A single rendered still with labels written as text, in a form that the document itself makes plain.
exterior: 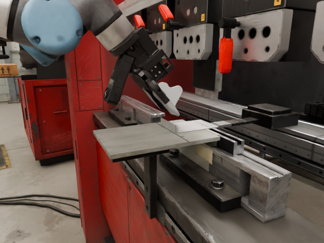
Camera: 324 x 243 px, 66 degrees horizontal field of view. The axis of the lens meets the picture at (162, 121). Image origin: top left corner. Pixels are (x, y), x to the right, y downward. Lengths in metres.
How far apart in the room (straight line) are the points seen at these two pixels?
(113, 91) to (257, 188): 0.35
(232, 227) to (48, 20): 0.45
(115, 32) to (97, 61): 0.89
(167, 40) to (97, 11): 0.29
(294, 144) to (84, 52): 1.07
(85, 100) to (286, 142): 1.02
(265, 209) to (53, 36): 0.46
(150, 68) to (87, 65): 0.87
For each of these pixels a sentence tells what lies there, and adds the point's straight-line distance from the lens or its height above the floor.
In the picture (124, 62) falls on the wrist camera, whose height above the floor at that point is 1.17.
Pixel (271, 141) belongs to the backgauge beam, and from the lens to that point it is 0.83.
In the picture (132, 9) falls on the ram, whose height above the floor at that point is 1.35.
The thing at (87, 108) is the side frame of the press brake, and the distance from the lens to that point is 1.43.
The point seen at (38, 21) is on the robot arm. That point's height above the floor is 1.23.
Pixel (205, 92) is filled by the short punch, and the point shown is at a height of 1.09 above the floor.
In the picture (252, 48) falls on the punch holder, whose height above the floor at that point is 1.20.
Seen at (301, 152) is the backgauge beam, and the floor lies 0.93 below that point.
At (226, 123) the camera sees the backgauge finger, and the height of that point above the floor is 1.00.
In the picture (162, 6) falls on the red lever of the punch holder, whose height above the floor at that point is 1.31.
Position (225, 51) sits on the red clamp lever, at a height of 1.19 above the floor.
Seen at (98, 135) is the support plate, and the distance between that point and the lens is 0.61.
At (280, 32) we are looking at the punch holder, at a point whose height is 1.22.
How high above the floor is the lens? 1.19
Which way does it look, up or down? 15 degrees down
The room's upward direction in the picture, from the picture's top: straight up
